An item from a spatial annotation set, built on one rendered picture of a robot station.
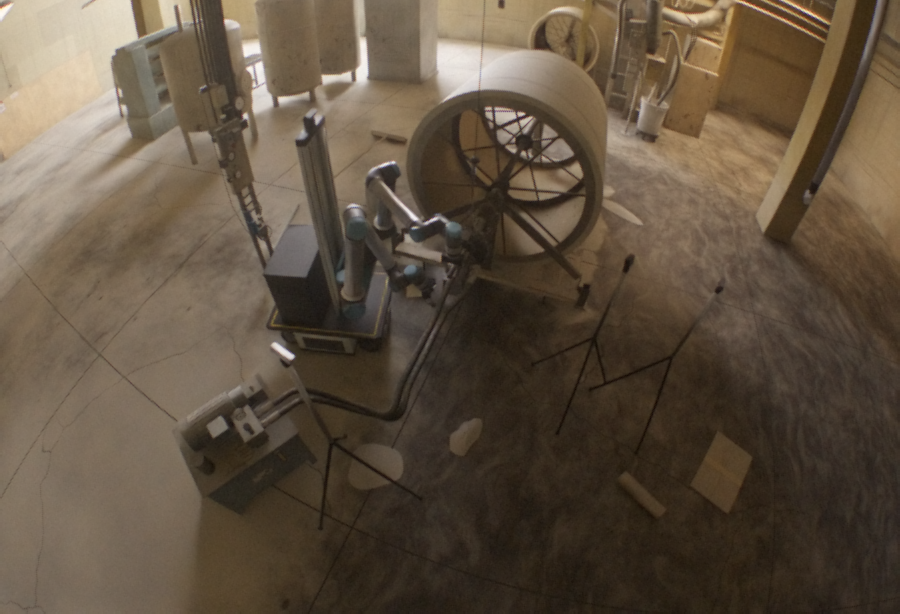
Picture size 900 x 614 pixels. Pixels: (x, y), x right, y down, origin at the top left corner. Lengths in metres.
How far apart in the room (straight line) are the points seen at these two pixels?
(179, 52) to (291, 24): 2.43
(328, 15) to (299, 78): 1.61
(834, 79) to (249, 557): 7.32
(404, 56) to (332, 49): 1.54
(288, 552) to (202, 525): 0.67
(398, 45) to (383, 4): 0.97
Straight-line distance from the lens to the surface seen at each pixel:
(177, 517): 3.24
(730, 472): 3.51
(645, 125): 7.56
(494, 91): 2.98
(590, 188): 3.15
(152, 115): 9.20
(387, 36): 8.97
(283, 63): 7.93
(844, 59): 5.94
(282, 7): 7.75
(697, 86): 8.59
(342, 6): 8.84
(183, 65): 6.22
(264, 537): 2.90
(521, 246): 3.90
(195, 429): 2.45
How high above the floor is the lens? 2.66
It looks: 45 degrees down
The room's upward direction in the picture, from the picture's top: 2 degrees clockwise
